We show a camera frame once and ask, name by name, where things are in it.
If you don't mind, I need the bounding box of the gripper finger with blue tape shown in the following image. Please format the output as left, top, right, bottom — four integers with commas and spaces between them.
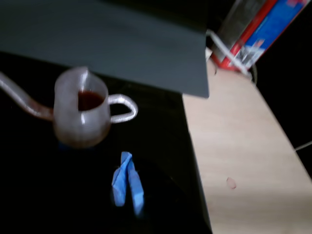
127, 158, 145, 215
111, 151, 134, 208

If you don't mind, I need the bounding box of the black work tray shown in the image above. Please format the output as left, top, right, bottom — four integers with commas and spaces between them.
0, 51, 213, 234

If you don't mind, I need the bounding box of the grey flexible backdrop sheet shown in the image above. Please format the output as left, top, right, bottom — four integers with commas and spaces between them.
0, 0, 210, 98

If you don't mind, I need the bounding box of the red blue labelled container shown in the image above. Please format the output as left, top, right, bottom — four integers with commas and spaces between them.
211, 0, 310, 73

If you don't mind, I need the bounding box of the white flat strap cable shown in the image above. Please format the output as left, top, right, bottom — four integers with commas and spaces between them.
206, 29, 252, 77

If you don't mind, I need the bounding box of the grey round cable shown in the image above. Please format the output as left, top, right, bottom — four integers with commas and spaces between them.
248, 62, 259, 85

